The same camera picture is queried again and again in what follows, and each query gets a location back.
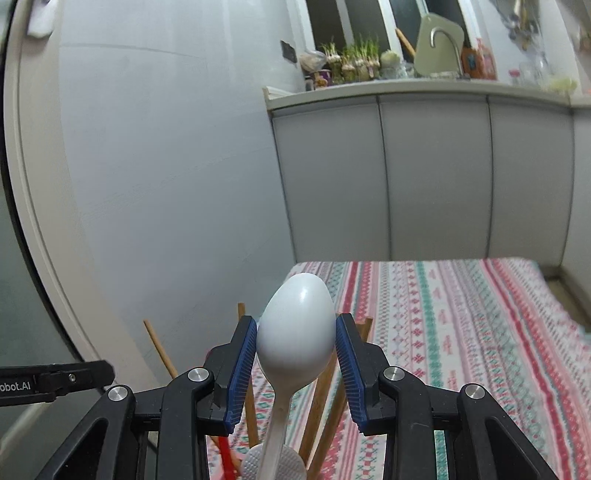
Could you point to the bunch of wooden chopsticks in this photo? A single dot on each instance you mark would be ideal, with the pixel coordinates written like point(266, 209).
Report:
point(160, 347)

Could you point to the orange soap bottle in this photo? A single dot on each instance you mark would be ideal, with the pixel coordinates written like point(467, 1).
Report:
point(487, 59)

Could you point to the striped patterned tablecloth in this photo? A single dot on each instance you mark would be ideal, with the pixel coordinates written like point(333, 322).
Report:
point(438, 346)

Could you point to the small potted plant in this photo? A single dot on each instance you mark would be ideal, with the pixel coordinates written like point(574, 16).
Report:
point(390, 61)

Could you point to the black wall switch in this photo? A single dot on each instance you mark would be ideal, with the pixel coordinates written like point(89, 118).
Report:
point(288, 50)

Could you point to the red plastic spoon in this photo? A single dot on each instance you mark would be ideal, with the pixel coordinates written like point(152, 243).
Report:
point(225, 457)

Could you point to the white door catch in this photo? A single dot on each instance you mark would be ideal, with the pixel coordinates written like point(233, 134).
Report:
point(41, 16)

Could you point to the kitchen window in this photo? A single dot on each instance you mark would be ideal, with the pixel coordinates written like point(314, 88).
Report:
point(360, 23)

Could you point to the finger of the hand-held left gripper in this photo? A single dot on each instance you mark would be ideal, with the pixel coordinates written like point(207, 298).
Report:
point(78, 374)

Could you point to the hanging kitchen utensils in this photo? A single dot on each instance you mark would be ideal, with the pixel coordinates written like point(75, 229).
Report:
point(521, 23)

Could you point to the clear plastic bag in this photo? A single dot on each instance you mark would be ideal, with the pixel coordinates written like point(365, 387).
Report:
point(311, 60)

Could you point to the pale green cutting board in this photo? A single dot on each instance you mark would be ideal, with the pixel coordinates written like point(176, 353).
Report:
point(436, 27)

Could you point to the white kitchen countertop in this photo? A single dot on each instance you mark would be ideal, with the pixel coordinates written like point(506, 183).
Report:
point(369, 87)

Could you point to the glass jar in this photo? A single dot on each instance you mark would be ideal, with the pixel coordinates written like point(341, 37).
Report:
point(531, 72)

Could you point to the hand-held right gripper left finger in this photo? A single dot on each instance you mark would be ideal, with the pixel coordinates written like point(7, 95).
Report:
point(242, 369)

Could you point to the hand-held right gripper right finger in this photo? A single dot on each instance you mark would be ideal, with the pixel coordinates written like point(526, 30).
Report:
point(348, 369)

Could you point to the green vegetables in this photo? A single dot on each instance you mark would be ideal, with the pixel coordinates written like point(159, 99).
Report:
point(561, 84)

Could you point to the white textured rice paddle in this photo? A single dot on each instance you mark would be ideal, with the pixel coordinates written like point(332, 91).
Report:
point(291, 465)

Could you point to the wooden rolling pin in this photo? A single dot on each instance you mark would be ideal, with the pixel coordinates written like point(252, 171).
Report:
point(405, 42)

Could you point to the row of sprouting garlic pots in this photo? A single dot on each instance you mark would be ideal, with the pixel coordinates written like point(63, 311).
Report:
point(353, 59)

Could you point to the grey base cabinets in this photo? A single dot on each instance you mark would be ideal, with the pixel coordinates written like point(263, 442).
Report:
point(434, 175)

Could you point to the metal faucet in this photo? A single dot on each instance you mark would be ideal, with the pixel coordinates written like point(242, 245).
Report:
point(455, 48)

